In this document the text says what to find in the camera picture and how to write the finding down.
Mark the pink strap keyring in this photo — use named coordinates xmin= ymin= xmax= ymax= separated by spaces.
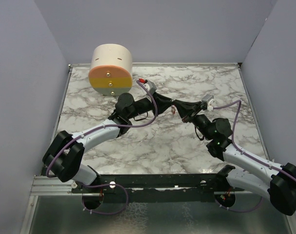
xmin=171 ymin=105 xmax=176 ymax=115

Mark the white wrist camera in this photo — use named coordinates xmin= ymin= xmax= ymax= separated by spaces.
xmin=139 ymin=78 xmax=157 ymax=95
xmin=201 ymin=94 xmax=215 ymax=112

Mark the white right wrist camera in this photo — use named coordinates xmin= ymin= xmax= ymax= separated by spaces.
xmin=201 ymin=94 xmax=215 ymax=112

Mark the round cream drawer cabinet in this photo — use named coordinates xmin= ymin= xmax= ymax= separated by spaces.
xmin=88 ymin=43 xmax=132 ymax=96

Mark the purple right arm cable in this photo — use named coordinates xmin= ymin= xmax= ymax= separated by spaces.
xmin=212 ymin=99 xmax=296 ymax=212

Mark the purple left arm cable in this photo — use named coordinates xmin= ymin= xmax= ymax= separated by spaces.
xmin=46 ymin=79 xmax=159 ymax=215

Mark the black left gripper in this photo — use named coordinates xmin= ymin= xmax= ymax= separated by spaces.
xmin=127 ymin=92 xmax=174 ymax=120

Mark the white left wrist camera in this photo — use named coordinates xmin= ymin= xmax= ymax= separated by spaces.
xmin=139 ymin=78 xmax=157 ymax=95

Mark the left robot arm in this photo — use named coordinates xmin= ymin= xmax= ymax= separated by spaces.
xmin=42 ymin=93 xmax=173 ymax=193

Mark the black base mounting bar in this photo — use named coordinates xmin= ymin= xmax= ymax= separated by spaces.
xmin=72 ymin=173 xmax=246 ymax=195

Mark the aluminium frame rail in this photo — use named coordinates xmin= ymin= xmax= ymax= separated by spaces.
xmin=31 ymin=176 xmax=77 ymax=196

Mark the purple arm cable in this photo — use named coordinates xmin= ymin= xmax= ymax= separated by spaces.
xmin=46 ymin=79 xmax=159 ymax=215
xmin=212 ymin=99 xmax=296 ymax=212

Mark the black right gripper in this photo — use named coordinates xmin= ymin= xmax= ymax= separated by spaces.
xmin=173 ymin=100 xmax=213 ymax=141

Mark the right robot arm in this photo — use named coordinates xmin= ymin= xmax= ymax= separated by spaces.
xmin=174 ymin=100 xmax=296 ymax=216

